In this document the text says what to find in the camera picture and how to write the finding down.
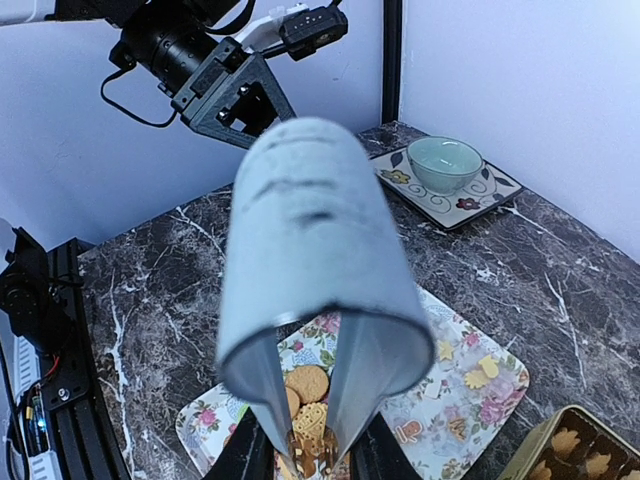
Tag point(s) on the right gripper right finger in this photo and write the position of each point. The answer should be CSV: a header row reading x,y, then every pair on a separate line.
x,y
377,455

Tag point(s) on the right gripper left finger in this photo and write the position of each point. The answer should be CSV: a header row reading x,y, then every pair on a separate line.
x,y
248,455

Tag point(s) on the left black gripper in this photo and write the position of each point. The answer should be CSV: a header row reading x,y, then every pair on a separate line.
x,y
232,96

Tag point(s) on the metal serving tongs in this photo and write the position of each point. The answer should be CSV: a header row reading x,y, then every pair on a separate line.
x,y
310,232

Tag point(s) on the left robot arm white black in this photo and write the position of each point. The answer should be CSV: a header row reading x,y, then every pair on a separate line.
x,y
168,38

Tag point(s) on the floral rectangular tray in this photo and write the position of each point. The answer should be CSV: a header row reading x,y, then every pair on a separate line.
x,y
443,424

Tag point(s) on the brown round cookie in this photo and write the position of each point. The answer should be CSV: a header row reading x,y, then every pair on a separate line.
x,y
309,382

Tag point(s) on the gold cookie tin box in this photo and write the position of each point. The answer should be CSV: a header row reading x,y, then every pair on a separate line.
x,y
573,444

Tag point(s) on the green ceramic bowl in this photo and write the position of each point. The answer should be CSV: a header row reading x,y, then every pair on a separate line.
x,y
443,165

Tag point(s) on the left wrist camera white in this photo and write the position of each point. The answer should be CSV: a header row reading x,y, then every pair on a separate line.
x,y
298,31

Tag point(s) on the left black frame post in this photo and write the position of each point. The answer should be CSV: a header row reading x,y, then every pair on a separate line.
x,y
391,59

